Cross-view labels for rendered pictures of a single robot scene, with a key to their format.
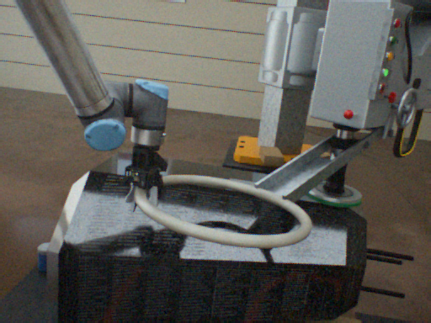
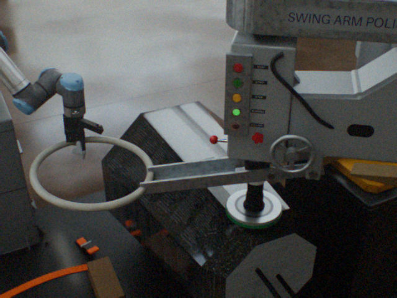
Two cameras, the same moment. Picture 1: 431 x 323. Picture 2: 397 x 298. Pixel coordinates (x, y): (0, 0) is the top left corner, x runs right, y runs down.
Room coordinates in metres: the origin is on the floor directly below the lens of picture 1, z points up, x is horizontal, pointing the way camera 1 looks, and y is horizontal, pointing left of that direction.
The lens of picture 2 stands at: (0.55, -1.69, 2.09)
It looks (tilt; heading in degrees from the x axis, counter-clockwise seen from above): 33 degrees down; 58
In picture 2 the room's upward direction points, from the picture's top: straight up
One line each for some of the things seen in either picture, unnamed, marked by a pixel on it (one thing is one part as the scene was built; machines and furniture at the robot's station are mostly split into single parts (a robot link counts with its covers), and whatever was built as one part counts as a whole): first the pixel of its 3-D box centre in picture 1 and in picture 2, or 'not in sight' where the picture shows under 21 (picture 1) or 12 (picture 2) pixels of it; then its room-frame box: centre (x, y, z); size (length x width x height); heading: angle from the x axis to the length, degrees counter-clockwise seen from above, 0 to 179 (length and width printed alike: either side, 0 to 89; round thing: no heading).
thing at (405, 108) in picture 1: (396, 106); (293, 148); (1.56, -0.66, 1.20); 0.15 x 0.10 x 0.15; 137
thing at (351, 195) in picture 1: (332, 191); (254, 206); (1.55, -0.49, 0.84); 0.21 x 0.21 x 0.01
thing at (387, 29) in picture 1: (384, 55); (237, 95); (1.42, -0.53, 1.37); 0.08 x 0.03 x 0.28; 137
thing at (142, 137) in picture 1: (148, 135); (74, 109); (1.11, 0.18, 1.10); 0.10 x 0.09 x 0.05; 76
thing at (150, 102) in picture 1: (149, 104); (72, 90); (1.11, 0.18, 1.18); 0.10 x 0.09 x 0.12; 107
